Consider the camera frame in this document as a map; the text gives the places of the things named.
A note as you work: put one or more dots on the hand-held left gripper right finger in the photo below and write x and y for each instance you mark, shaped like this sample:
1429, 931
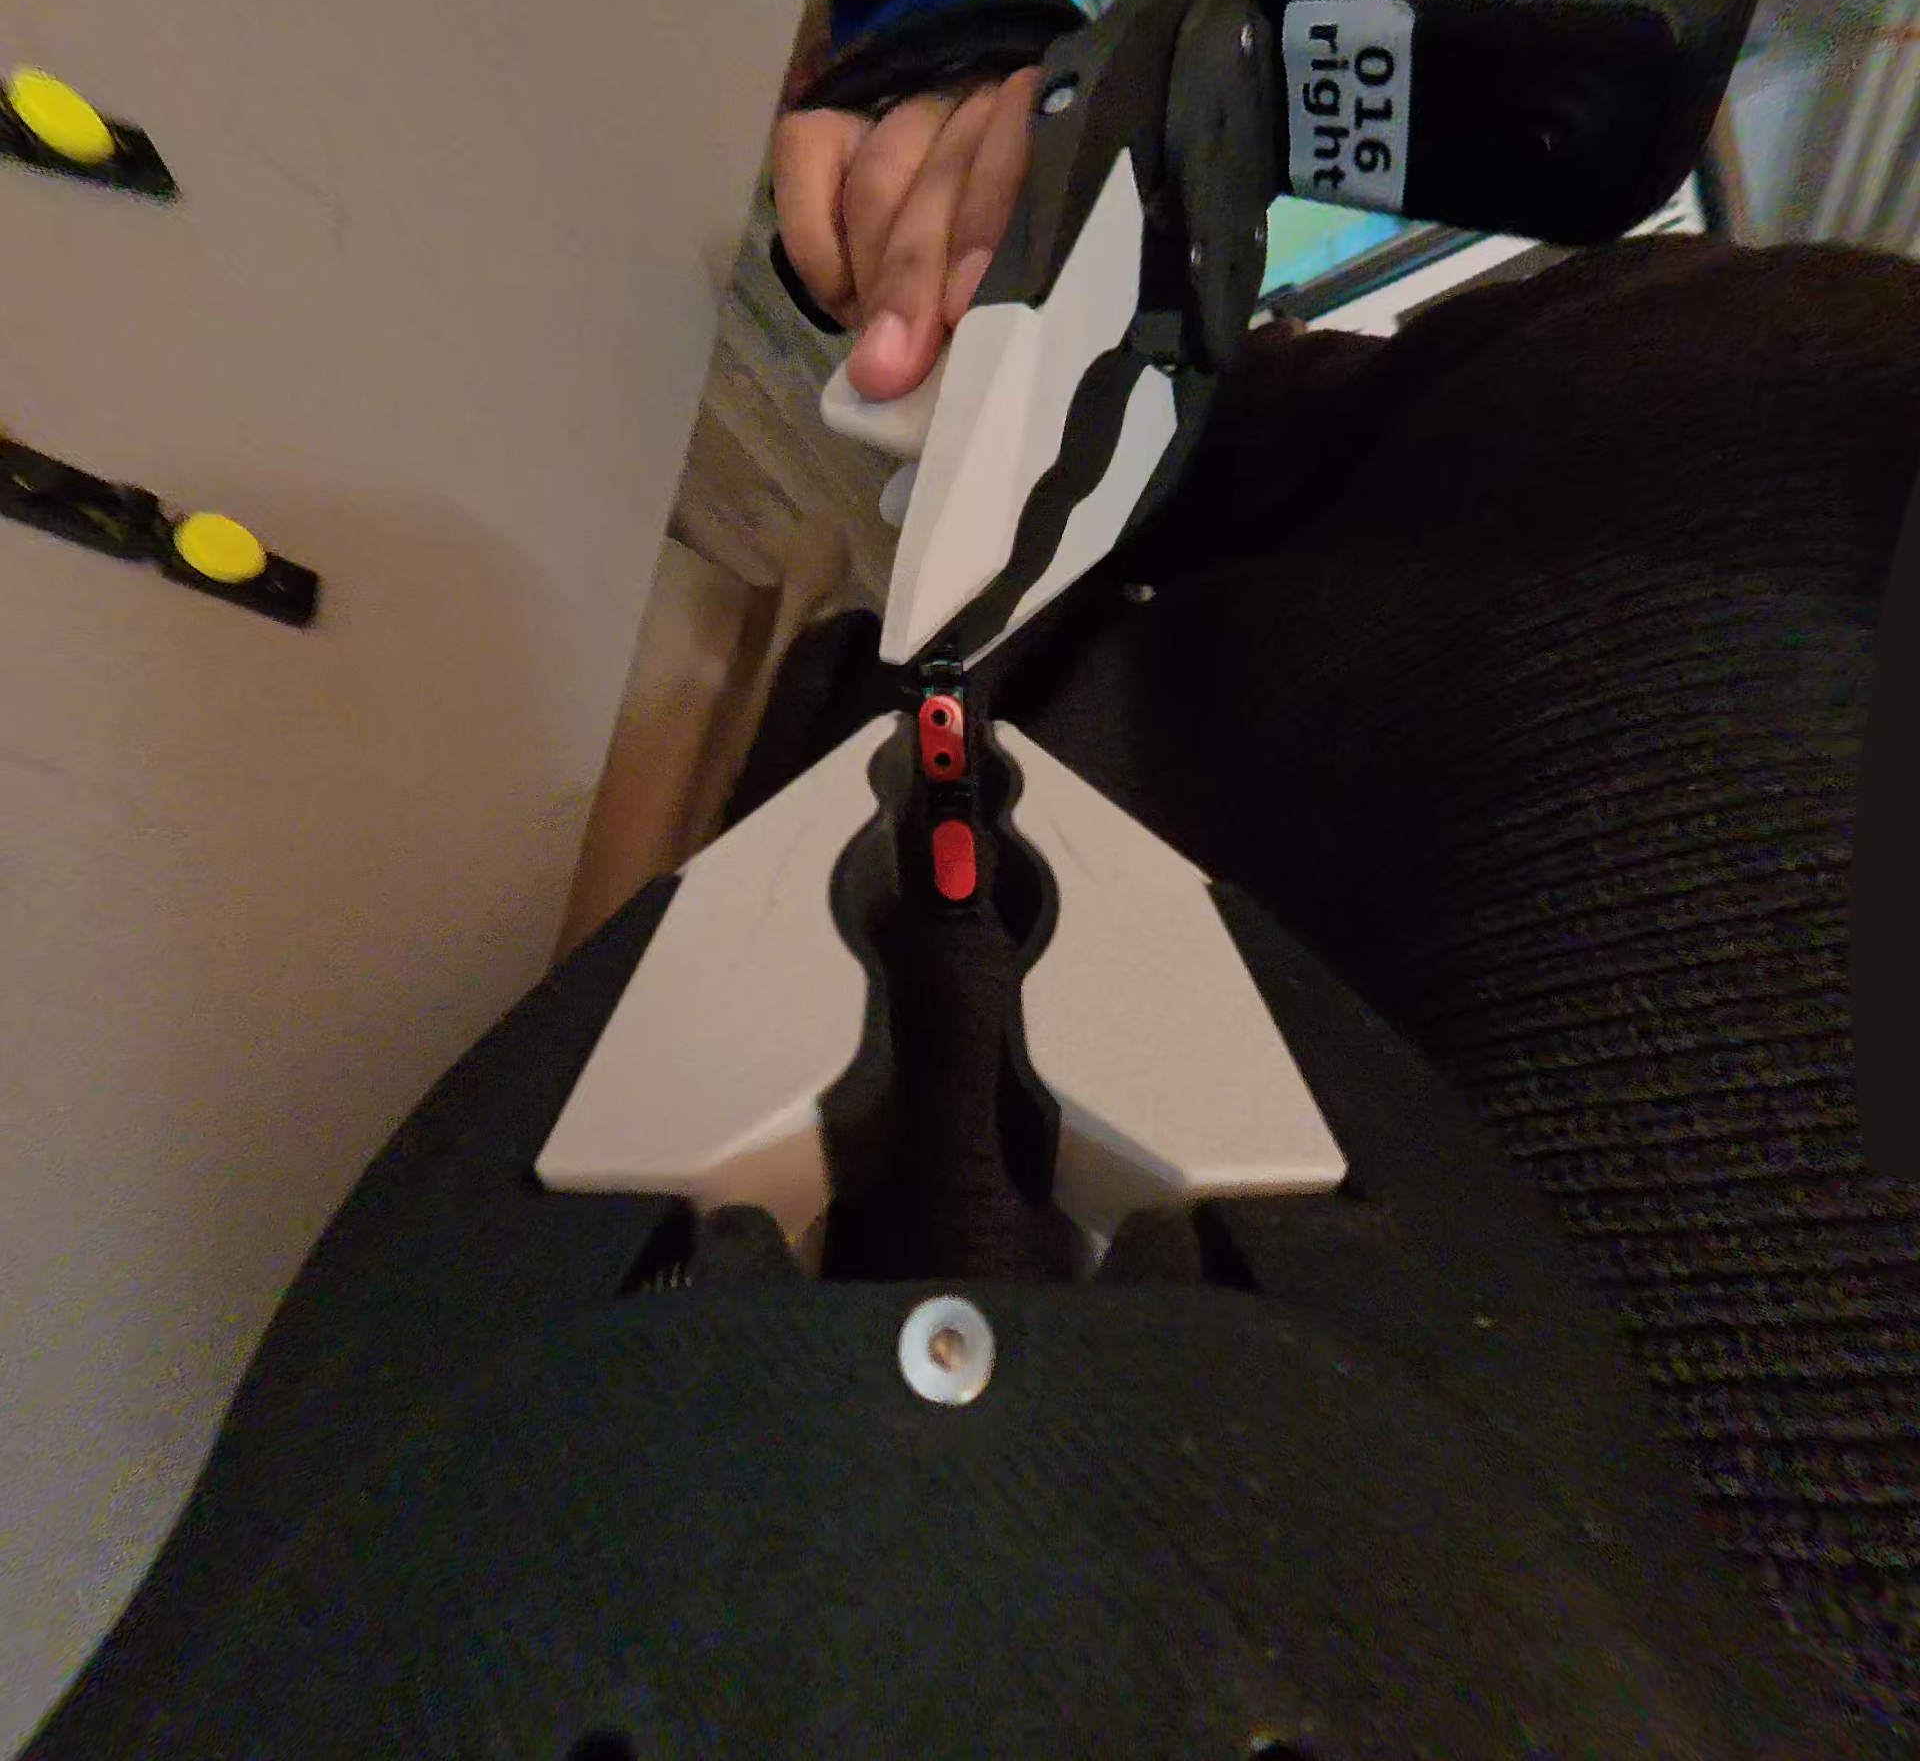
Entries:
1170, 1041

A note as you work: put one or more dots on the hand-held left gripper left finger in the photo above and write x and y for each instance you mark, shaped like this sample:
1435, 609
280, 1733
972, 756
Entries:
704, 1041

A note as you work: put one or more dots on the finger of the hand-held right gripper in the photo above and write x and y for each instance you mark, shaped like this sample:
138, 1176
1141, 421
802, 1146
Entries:
1126, 488
1020, 441

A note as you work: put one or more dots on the black red lego leg assembly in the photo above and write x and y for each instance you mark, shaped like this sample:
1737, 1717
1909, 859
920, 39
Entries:
950, 859

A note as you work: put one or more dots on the black yellow lego spider model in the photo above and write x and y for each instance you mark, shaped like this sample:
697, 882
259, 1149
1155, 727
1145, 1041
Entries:
60, 119

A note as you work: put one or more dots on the person's right hand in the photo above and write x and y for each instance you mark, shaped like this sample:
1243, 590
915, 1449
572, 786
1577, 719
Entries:
900, 216

